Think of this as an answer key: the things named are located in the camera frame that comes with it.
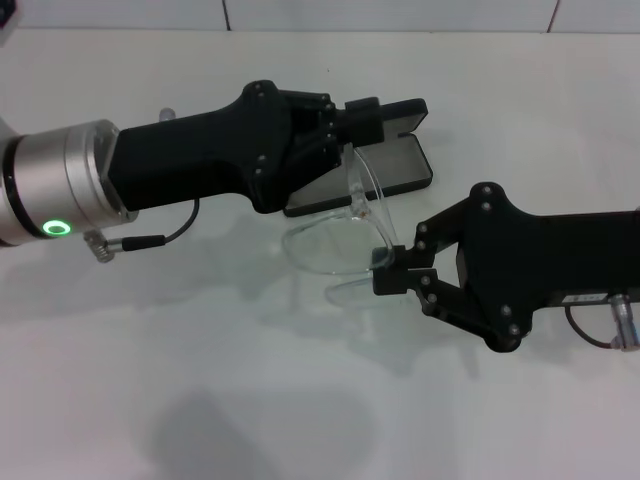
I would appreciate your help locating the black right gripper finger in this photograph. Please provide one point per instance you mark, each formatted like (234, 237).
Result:
(365, 131)

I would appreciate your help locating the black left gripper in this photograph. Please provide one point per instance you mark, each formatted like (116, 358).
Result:
(200, 155)

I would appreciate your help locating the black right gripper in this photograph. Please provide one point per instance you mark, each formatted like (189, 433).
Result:
(540, 260)

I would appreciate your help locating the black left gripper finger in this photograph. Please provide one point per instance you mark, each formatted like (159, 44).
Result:
(362, 107)

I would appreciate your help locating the black glasses case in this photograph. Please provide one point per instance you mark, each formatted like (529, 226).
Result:
(395, 165)

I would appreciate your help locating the clear plastic glasses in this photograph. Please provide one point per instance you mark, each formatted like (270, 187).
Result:
(356, 195)

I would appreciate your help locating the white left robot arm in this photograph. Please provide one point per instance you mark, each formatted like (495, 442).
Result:
(60, 185)

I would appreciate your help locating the left gripper silver plug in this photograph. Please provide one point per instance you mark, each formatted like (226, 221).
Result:
(167, 114)

